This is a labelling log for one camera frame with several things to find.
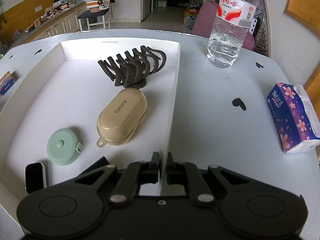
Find beige Kinyo case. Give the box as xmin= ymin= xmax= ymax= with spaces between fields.
xmin=97 ymin=88 xmax=148 ymax=148

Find mint green round tape measure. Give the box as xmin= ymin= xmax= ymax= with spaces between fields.
xmin=47 ymin=128 xmax=83 ymax=166

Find white cardboard tray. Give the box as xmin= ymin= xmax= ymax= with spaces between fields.
xmin=1 ymin=37 xmax=180 ymax=218

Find dark brown wavy hair claw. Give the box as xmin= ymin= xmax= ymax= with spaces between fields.
xmin=98 ymin=46 xmax=167 ymax=89

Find smartwatch with black screen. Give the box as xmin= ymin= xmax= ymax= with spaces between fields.
xmin=24 ymin=162 xmax=47 ymax=194

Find colourful card box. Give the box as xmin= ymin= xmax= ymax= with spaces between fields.
xmin=0 ymin=72 xmax=16 ymax=96

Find purple tissue pack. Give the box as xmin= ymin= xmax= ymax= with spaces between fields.
xmin=267 ymin=82 xmax=319 ymax=153

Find small dark stool table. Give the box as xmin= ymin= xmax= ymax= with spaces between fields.
xmin=77 ymin=8 xmax=111 ymax=31

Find white cabinet counter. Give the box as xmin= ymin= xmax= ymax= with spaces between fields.
xmin=9 ymin=2 xmax=87 ymax=49

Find pink pot on stool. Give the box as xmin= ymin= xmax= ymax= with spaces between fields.
xmin=86 ymin=0 xmax=100 ymax=13

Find clear water bottle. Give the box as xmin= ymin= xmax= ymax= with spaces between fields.
xmin=207 ymin=0 xmax=259 ymax=69

